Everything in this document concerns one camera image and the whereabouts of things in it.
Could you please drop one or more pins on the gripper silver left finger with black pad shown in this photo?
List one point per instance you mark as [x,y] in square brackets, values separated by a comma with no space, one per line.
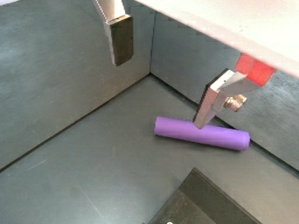
[120,29]

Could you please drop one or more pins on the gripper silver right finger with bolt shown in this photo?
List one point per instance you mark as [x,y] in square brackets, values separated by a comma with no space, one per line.
[224,94]

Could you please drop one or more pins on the purple cylinder peg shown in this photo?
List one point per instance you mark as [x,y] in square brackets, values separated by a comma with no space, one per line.
[212,135]

